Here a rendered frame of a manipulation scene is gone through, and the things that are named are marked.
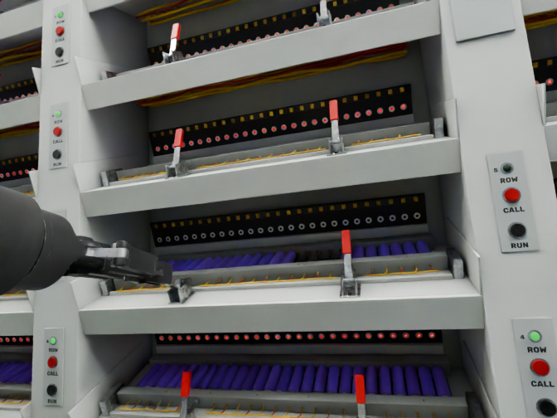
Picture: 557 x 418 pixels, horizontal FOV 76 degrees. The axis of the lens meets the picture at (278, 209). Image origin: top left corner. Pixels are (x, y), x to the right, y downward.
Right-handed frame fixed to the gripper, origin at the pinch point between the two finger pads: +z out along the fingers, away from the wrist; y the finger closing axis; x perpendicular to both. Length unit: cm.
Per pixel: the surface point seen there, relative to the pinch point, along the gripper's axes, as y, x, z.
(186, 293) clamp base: 1.0, -2.3, 8.6
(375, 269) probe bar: 30.2, 0.2, 12.7
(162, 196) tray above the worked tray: -2.2, 12.9, 4.5
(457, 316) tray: 39.7, -6.7, 7.8
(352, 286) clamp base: 26.9, -2.4, 9.6
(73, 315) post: -18.9, -5.3, 6.6
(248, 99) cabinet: 6.9, 39.3, 19.4
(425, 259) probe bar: 37.3, 1.3, 12.2
